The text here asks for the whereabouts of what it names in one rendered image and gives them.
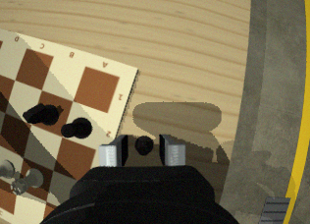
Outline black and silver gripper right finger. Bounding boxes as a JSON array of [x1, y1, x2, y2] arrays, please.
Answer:
[[159, 135, 185, 166]]

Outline chessboard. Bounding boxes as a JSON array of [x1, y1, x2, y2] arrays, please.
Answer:
[[0, 29, 138, 224]]

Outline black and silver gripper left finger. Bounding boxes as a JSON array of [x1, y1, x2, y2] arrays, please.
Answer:
[[98, 135, 129, 167]]

